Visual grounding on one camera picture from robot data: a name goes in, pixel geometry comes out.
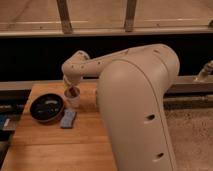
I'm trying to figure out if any blue sponge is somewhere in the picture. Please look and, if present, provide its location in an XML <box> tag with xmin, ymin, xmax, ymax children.
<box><xmin>60</xmin><ymin>109</ymin><xmax>76</xmax><ymax>129</ymax></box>

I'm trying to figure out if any red chili pepper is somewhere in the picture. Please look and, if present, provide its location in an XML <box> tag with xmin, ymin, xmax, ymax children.
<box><xmin>68</xmin><ymin>87</ymin><xmax>77</xmax><ymax>96</ymax></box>

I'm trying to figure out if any white object at right edge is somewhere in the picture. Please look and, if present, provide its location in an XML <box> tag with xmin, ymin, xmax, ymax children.
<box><xmin>195</xmin><ymin>60</ymin><xmax>213</xmax><ymax>82</ymax></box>

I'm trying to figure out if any wooden cutting board table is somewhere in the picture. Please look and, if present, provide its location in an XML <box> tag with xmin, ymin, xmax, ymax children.
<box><xmin>1</xmin><ymin>82</ymin><xmax>117</xmax><ymax>171</ymax></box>

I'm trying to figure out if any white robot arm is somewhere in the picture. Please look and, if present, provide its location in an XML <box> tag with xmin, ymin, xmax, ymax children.
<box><xmin>62</xmin><ymin>44</ymin><xmax>180</xmax><ymax>171</ymax></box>

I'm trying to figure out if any black bowl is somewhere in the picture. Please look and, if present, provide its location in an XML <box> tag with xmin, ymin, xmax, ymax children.
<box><xmin>30</xmin><ymin>93</ymin><xmax>64</xmax><ymax>124</ymax></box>

